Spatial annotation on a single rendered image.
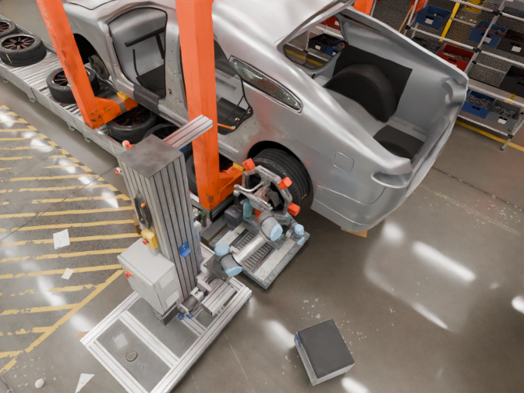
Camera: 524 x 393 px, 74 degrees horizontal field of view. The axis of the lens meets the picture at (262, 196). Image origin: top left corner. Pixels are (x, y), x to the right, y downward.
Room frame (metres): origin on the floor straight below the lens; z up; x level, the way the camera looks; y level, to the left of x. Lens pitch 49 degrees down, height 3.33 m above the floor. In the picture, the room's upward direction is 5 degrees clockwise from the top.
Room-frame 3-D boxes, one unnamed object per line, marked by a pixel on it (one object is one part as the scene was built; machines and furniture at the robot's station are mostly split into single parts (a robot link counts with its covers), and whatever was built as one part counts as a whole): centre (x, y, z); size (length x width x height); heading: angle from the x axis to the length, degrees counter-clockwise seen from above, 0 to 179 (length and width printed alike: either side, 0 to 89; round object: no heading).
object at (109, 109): (3.61, 1.95, 0.69); 0.52 x 0.17 x 0.35; 146
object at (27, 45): (5.15, 4.06, 0.39); 0.66 x 0.66 x 0.24
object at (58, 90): (4.32, 2.87, 0.39); 0.66 x 0.66 x 0.24
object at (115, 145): (2.98, 1.55, 0.28); 2.47 x 0.09 x 0.22; 56
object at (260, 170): (2.18, -0.03, 0.85); 0.54 x 0.07 x 0.54; 56
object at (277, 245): (2.32, -0.13, 0.13); 0.50 x 0.36 x 0.10; 56
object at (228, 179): (2.54, 0.34, 0.69); 0.52 x 0.17 x 0.35; 146
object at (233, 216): (2.38, 0.21, 0.26); 0.42 x 0.18 x 0.35; 146
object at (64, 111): (4.27, 2.79, 0.20); 1.00 x 0.86 x 0.39; 56
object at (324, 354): (0.99, -0.65, 0.17); 0.43 x 0.36 x 0.34; 25
